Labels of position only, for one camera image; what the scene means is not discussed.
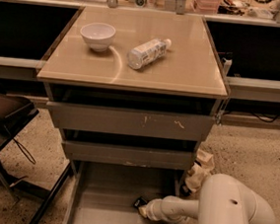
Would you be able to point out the pink plastic container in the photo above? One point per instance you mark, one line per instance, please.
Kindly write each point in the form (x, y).
(206, 6)

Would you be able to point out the grey drawer cabinet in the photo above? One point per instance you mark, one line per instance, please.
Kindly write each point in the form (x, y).
(186, 80)

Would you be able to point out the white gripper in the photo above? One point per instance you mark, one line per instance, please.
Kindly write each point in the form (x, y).
(152, 208)

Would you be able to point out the grey drawer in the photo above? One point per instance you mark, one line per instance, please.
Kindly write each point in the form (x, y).
(155, 152)
(132, 122)

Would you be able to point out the small white bottle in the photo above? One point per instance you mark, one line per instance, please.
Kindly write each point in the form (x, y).
(227, 63)

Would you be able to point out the grey middle drawer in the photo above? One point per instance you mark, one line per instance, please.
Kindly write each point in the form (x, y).
(155, 152)

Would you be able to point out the dark rxbar blueberry wrapper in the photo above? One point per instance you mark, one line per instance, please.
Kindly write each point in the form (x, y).
(139, 202)

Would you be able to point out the grey top drawer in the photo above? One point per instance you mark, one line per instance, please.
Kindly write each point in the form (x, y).
(132, 122)

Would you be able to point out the white ceramic bowl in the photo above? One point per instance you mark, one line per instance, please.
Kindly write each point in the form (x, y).
(98, 36)

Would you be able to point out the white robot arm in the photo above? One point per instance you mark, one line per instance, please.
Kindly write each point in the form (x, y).
(222, 200)

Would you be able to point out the open bottom drawer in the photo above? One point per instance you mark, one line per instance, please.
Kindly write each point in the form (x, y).
(104, 193)

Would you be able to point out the black side cart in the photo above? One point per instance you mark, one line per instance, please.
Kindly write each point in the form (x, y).
(15, 113)

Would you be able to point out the clear plastic water bottle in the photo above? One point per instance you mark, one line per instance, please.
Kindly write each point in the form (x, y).
(148, 52)

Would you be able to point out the crumpled white paper bag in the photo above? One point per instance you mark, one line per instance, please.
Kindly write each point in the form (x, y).
(200, 171)

